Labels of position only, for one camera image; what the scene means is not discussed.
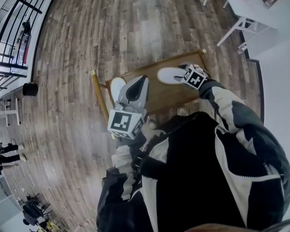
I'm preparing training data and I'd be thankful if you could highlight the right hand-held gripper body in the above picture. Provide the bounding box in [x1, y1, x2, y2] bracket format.
[173, 63, 207, 91]

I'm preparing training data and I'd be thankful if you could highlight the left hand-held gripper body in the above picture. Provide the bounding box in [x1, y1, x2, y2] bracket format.
[107, 75, 151, 140]

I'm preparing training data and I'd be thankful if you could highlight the white slipper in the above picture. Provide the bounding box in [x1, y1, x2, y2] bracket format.
[157, 67, 184, 85]
[110, 77, 128, 104]

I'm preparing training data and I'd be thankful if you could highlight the person's left forearm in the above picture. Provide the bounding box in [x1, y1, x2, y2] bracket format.
[110, 129, 171, 203]

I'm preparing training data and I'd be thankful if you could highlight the person's right forearm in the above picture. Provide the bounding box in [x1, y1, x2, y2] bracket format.
[198, 79, 258, 134]

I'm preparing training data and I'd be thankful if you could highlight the person's left hand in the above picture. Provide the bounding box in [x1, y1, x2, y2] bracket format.
[141, 119, 160, 146]

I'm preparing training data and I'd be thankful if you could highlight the brown wooden low table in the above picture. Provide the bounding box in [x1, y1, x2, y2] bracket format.
[90, 49, 209, 123]

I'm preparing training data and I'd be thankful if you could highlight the person's black white jacket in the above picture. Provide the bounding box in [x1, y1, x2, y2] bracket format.
[96, 110, 290, 232]

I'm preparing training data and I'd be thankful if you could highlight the white table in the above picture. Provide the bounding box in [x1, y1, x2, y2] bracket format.
[202, 0, 290, 60]

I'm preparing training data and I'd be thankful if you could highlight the black round bin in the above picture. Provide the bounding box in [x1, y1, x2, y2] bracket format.
[22, 82, 39, 97]

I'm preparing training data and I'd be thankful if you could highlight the small white desk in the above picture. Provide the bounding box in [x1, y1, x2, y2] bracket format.
[0, 97, 23, 127]

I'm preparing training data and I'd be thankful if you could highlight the black chair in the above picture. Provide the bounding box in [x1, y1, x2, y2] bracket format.
[21, 194, 54, 227]

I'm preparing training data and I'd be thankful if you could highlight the black metal railing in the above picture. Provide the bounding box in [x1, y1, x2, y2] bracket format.
[0, 0, 55, 99]

